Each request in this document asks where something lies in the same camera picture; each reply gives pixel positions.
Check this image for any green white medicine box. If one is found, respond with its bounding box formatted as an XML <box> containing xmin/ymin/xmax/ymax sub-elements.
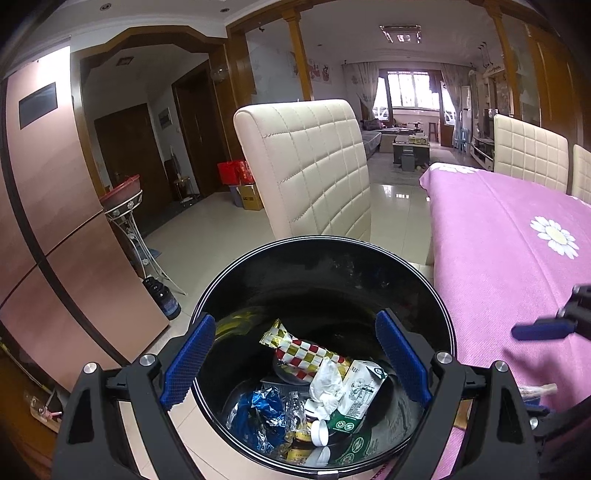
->
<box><xmin>328</xmin><ymin>360</ymin><xmax>388</xmax><ymax>434</ymax></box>

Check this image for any blue foil wrapper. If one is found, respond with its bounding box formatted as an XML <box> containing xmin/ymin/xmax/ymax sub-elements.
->
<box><xmin>224</xmin><ymin>383</ymin><xmax>287</xmax><ymax>457</ymax></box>

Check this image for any white tissue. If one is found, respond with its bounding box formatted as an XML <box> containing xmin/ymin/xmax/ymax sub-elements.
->
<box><xmin>304</xmin><ymin>358</ymin><xmax>344</xmax><ymax>420</ymax></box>

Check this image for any clear plastic wrapper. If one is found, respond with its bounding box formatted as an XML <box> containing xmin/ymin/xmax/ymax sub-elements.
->
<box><xmin>283</xmin><ymin>391</ymin><xmax>308</xmax><ymax>435</ymax></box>

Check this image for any red white checkered wrapper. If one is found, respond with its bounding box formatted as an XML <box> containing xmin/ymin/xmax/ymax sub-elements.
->
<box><xmin>259</xmin><ymin>320</ymin><xmax>352</xmax><ymax>384</ymax></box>

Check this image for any blue torn paper carton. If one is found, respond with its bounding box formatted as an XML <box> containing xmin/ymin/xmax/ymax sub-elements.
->
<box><xmin>518</xmin><ymin>383</ymin><xmax>558</xmax><ymax>402</ymax></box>

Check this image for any white bottle cap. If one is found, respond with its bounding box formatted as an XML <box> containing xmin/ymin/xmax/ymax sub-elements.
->
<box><xmin>310</xmin><ymin>420</ymin><xmax>329</xmax><ymax>447</ymax></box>

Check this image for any black round trash bin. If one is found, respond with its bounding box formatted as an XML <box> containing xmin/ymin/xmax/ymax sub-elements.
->
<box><xmin>192</xmin><ymin>236</ymin><xmax>457</xmax><ymax>477</ymax></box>

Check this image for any pink floral tablecloth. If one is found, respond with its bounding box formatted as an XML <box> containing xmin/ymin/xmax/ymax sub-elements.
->
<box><xmin>421</xmin><ymin>163</ymin><xmax>590</xmax><ymax>475</ymax></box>

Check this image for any rose gold refrigerator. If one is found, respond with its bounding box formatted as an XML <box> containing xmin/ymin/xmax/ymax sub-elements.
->
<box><xmin>1</xmin><ymin>48</ymin><xmax>167</xmax><ymax>390</ymax></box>

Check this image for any cream chair far right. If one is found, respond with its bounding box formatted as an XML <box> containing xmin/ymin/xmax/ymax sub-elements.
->
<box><xmin>572</xmin><ymin>144</ymin><xmax>591</xmax><ymax>204</ymax></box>

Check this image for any cream chair far side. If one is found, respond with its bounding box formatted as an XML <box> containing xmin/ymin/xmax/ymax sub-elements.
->
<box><xmin>493</xmin><ymin>114</ymin><xmax>569</xmax><ymax>193</ymax></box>

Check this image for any dark bottle on floor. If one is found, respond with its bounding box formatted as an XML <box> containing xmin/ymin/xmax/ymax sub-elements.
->
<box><xmin>142</xmin><ymin>276</ymin><xmax>181</xmax><ymax>320</ymax></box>

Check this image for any coffee table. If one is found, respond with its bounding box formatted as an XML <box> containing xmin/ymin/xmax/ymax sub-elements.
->
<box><xmin>393</xmin><ymin>135</ymin><xmax>431</xmax><ymax>172</ymax></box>

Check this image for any metal stand with red basin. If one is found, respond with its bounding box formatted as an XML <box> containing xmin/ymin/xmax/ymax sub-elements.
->
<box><xmin>99</xmin><ymin>175</ymin><xmax>186</xmax><ymax>296</ymax></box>

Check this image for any grey sofa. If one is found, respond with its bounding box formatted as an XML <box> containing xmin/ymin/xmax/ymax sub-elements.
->
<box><xmin>360</xmin><ymin>119</ymin><xmax>383</xmax><ymax>159</ymax></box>

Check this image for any window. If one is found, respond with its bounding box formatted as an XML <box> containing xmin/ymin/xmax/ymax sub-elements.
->
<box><xmin>373</xmin><ymin>71</ymin><xmax>455</xmax><ymax>116</ymax></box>

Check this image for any cardboard box on floor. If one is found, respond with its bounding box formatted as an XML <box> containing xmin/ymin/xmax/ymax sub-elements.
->
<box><xmin>229</xmin><ymin>184</ymin><xmax>263</xmax><ymax>211</ymax></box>

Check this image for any cream chair near bin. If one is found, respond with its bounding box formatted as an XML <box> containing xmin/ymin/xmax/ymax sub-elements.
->
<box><xmin>233</xmin><ymin>99</ymin><xmax>372</xmax><ymax>241</ymax></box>

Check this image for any ceiling lamp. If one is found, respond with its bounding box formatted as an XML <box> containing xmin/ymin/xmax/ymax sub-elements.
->
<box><xmin>380</xmin><ymin>24</ymin><xmax>422</xmax><ymax>44</ymax></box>

